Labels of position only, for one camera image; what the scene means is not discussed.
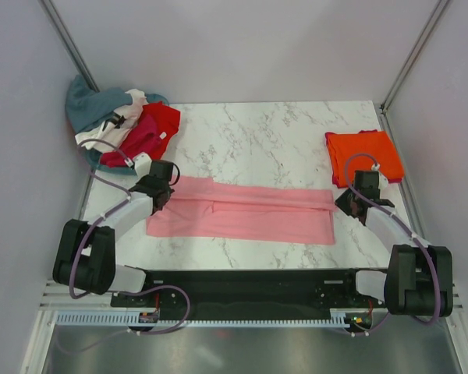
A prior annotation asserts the pink t-shirt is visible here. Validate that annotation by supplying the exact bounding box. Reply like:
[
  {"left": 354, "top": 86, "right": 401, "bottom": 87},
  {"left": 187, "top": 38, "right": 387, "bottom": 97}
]
[{"left": 147, "top": 176, "right": 336, "bottom": 245}]

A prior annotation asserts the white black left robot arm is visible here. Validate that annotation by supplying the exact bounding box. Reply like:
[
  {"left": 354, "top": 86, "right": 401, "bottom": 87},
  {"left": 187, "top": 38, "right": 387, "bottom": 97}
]
[{"left": 52, "top": 161, "right": 180, "bottom": 306}]

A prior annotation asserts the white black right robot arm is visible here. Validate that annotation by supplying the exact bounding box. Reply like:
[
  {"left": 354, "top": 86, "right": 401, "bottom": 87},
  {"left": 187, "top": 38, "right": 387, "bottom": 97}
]
[{"left": 335, "top": 171, "right": 453, "bottom": 321}]

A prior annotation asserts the folded magenta t-shirt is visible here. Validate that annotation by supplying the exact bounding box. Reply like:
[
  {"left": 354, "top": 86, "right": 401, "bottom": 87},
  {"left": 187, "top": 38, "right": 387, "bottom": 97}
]
[{"left": 324, "top": 129, "right": 405, "bottom": 191}]

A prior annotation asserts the red t-shirt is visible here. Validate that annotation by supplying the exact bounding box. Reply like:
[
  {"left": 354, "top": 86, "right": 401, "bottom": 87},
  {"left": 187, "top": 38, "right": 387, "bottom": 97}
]
[{"left": 138, "top": 101, "right": 181, "bottom": 160}]

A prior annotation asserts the crimson t-shirt in pile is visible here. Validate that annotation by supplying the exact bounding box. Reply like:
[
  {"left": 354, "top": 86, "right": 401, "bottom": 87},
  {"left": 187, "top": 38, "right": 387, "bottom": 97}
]
[{"left": 100, "top": 115, "right": 161, "bottom": 168}]

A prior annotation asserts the white t-shirt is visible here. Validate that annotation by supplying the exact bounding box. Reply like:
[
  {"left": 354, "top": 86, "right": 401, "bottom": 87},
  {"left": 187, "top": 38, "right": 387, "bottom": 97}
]
[{"left": 75, "top": 89, "right": 147, "bottom": 153}]

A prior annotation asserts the teal blue t-shirt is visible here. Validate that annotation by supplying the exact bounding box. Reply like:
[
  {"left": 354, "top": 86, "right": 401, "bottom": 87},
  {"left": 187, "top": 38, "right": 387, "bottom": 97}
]
[{"left": 66, "top": 76, "right": 169, "bottom": 135}]

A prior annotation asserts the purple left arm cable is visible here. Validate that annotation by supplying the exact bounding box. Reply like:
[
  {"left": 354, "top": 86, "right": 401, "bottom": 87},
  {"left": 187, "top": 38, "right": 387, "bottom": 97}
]
[{"left": 69, "top": 139, "right": 137, "bottom": 301}]

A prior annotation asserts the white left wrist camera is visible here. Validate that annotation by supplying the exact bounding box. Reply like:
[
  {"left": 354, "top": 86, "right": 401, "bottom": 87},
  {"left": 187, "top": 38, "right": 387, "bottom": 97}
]
[{"left": 133, "top": 153, "right": 152, "bottom": 178}]

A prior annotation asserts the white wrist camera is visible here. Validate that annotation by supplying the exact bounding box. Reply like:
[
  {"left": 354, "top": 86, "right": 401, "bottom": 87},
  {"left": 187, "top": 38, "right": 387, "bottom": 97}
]
[
  {"left": 133, "top": 153, "right": 152, "bottom": 178},
  {"left": 371, "top": 164, "right": 389, "bottom": 190}
]

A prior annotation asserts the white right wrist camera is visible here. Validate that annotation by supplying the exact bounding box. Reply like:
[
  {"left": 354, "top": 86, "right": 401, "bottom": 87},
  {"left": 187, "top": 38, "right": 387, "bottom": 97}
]
[{"left": 371, "top": 164, "right": 389, "bottom": 190}]

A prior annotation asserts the right aluminium table rail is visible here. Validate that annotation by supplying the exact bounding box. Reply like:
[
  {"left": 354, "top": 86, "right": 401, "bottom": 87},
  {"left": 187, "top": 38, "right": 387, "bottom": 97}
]
[{"left": 374, "top": 105, "right": 426, "bottom": 238}]

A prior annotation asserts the aluminium table rail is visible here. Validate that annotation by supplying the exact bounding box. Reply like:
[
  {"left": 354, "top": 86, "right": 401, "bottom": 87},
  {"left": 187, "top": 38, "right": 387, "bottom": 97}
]
[
  {"left": 374, "top": 105, "right": 426, "bottom": 238},
  {"left": 60, "top": 167, "right": 97, "bottom": 280}
]

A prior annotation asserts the left aluminium table rail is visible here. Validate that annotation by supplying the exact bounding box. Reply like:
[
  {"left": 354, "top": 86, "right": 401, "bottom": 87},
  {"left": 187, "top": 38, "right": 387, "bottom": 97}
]
[{"left": 60, "top": 167, "right": 97, "bottom": 280}]

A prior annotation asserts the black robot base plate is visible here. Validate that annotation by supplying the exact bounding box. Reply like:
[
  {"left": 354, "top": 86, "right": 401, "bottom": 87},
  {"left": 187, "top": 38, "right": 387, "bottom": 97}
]
[{"left": 111, "top": 269, "right": 383, "bottom": 320}]

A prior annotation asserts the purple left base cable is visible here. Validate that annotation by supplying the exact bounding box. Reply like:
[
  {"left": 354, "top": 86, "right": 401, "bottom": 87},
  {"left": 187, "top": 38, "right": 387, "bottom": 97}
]
[{"left": 126, "top": 284, "right": 192, "bottom": 337}]

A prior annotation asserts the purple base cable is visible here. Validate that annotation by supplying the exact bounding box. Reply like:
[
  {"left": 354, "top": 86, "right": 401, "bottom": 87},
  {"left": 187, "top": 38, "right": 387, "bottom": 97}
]
[
  {"left": 126, "top": 284, "right": 192, "bottom": 337},
  {"left": 341, "top": 307, "right": 391, "bottom": 338}
]

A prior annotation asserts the white slotted cable duct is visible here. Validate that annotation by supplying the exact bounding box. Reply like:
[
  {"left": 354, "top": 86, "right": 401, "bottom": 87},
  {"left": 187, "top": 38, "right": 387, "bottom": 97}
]
[{"left": 55, "top": 311, "right": 372, "bottom": 328}]

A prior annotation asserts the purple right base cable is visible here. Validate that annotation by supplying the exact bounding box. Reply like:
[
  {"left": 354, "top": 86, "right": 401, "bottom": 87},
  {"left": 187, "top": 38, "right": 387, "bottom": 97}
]
[{"left": 341, "top": 307, "right": 391, "bottom": 338}]

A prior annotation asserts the left aluminium frame post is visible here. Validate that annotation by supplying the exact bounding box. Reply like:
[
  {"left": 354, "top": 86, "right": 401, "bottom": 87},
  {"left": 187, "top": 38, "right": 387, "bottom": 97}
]
[{"left": 38, "top": 0, "right": 99, "bottom": 91}]

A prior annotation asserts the aluminium frame post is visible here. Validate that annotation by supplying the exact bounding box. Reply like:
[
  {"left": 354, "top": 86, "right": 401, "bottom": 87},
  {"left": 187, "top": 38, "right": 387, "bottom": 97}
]
[
  {"left": 38, "top": 0, "right": 99, "bottom": 91},
  {"left": 378, "top": 0, "right": 452, "bottom": 115}
]

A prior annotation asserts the right aluminium frame post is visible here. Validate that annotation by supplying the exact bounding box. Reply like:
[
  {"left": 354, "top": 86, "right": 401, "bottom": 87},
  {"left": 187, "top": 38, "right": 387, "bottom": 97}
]
[{"left": 378, "top": 0, "right": 452, "bottom": 115}]

